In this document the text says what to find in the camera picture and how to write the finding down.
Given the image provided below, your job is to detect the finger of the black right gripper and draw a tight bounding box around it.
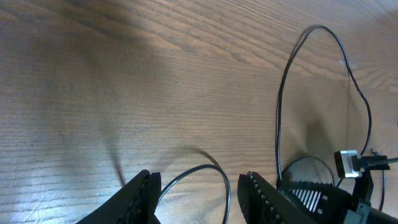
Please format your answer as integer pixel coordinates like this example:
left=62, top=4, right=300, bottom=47
left=279, top=180, right=353, bottom=218

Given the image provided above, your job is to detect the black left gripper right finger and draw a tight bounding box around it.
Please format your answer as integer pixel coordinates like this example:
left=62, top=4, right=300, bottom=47
left=237, top=172, right=315, bottom=224

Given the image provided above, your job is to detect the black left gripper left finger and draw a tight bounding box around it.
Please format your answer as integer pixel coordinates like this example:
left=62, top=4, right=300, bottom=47
left=78, top=170, right=161, bottom=224

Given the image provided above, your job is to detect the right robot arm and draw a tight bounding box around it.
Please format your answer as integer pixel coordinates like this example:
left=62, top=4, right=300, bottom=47
left=279, top=181, right=397, bottom=224

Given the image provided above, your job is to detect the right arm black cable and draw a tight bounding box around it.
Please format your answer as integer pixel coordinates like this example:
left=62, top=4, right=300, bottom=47
left=357, top=154, right=398, bottom=170

